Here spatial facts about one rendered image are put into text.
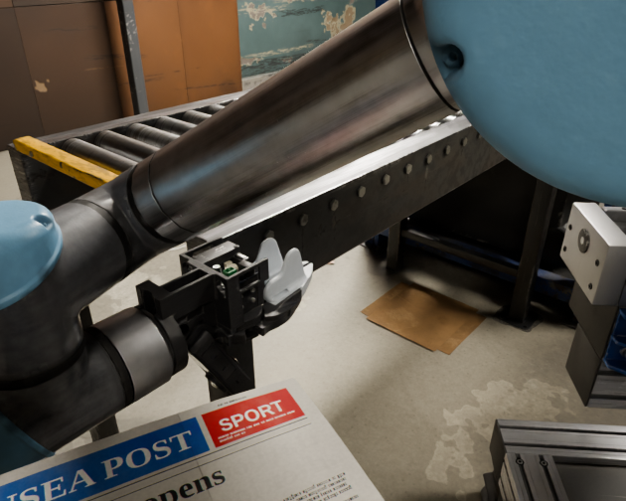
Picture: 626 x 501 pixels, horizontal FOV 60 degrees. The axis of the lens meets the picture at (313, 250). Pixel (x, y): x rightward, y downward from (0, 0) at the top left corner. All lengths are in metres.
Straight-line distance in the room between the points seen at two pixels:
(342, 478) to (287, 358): 1.37
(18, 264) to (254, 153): 0.16
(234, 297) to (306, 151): 0.20
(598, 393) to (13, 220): 0.78
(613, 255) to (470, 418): 0.89
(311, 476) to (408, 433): 1.17
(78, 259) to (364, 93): 0.23
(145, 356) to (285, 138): 0.22
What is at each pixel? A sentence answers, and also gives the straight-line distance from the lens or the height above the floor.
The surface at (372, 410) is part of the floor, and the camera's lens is 1.55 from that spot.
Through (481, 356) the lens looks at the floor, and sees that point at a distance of 1.78.
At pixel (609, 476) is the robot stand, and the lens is 1.26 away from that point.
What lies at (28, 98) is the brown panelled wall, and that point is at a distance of 3.95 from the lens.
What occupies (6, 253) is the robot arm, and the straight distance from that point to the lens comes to 0.38.
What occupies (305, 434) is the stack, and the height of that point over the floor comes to 0.83.
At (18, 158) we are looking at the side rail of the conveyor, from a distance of 1.06.
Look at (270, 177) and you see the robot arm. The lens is 0.37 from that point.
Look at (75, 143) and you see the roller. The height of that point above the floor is 0.80.
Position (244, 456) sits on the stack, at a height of 0.83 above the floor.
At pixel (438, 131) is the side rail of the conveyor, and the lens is 1.05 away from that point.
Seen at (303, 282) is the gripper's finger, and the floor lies 0.78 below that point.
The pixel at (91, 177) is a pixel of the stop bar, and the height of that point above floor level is 0.82.
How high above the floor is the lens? 1.09
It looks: 29 degrees down
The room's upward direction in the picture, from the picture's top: straight up
